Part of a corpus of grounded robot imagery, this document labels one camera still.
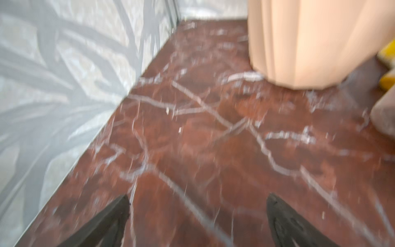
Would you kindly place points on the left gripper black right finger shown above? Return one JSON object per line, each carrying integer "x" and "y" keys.
{"x": 289, "y": 229}

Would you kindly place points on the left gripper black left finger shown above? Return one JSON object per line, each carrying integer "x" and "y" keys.
{"x": 106, "y": 229}

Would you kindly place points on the clear zip-top bag pink zipper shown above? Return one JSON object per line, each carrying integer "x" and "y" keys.
{"x": 382, "y": 114}

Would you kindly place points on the potted white flower plant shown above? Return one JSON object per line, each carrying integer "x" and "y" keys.
{"x": 316, "y": 44}

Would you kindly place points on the yellow garden gloves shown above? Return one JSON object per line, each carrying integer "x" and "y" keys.
{"x": 387, "y": 57}

